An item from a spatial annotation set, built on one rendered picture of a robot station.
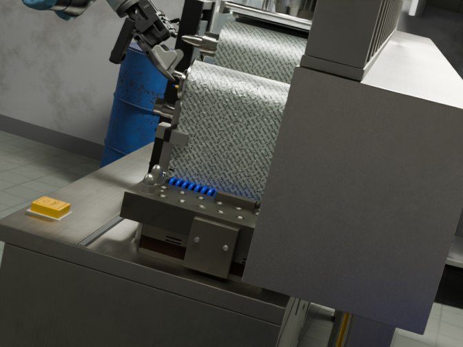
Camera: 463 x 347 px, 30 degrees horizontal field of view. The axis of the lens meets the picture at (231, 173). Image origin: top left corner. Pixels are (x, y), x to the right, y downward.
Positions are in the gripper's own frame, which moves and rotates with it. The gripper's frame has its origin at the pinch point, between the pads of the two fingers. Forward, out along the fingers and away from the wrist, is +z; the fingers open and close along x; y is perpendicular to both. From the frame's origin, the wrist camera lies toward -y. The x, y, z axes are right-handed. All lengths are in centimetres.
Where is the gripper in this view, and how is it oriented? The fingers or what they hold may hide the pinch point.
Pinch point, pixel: (171, 77)
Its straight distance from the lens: 207.2
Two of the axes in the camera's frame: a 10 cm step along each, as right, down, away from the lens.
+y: 7.9, -5.6, -2.7
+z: 5.9, 8.1, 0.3
